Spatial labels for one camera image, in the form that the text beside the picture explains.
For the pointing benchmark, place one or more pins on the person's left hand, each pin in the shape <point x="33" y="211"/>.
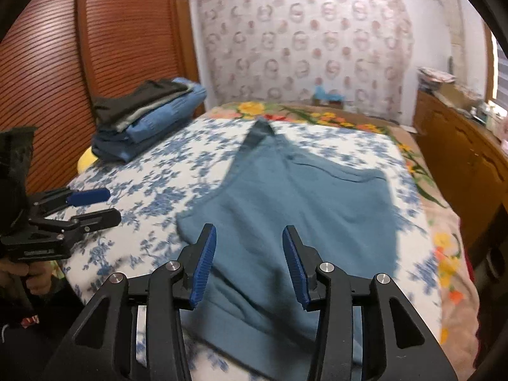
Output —
<point x="37" y="281"/>

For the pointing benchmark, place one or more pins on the folded dark blue jeans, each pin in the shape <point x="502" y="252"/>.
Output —
<point x="115" y="147"/>

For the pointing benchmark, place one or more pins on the stack of papers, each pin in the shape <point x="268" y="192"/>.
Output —
<point x="434" y="75"/>

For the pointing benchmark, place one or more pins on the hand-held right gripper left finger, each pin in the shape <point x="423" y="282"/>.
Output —
<point x="204" y="266"/>

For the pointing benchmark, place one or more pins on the wooden side cabinet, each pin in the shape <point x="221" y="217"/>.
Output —
<point x="452" y="143"/>

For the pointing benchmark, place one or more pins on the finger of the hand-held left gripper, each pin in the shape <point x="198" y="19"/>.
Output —
<point x="99" y="219"/>
<point x="89" y="196"/>

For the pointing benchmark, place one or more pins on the beige side curtain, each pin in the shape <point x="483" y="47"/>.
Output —
<point x="456" y="39"/>

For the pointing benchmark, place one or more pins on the blue floral bedsheet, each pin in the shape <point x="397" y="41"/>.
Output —
<point x="166" y="174"/>

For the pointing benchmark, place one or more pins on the teal pants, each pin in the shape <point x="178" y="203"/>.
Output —
<point x="297" y="206"/>

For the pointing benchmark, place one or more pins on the yellow blanket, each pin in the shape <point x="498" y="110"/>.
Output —
<point x="85" y="162"/>

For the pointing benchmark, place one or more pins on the folded light blue jeans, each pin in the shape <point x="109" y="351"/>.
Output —
<point x="170" y="111"/>

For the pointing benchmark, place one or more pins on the person's dark clothing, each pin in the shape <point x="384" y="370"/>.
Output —
<point x="31" y="349"/>

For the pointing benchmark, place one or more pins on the wooden louvered wardrobe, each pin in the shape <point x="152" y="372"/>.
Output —
<point x="59" y="67"/>

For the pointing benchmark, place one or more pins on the teal cloth bundle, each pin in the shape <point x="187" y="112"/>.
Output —
<point x="325" y="95"/>

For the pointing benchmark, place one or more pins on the grey window blind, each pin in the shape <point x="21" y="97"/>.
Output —
<point x="502" y="71"/>

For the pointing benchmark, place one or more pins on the cardboard box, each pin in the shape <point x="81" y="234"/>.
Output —
<point x="456" y="93"/>

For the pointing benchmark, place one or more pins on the folded dark grey pants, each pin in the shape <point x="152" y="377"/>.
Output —
<point x="135" y="103"/>

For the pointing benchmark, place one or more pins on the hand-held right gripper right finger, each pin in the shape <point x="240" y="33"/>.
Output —
<point x="295" y="270"/>

